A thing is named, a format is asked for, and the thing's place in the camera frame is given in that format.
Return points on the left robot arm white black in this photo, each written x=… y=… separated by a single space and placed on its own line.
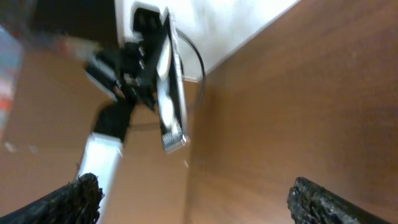
x=104 y=146

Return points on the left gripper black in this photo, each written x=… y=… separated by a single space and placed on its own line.
x=130 y=71

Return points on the black smartphone with white circles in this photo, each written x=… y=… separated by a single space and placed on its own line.
x=170 y=90

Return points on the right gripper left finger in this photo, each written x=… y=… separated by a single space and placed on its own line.
x=77 y=202

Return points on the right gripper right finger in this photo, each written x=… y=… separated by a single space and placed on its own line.
x=310 y=203

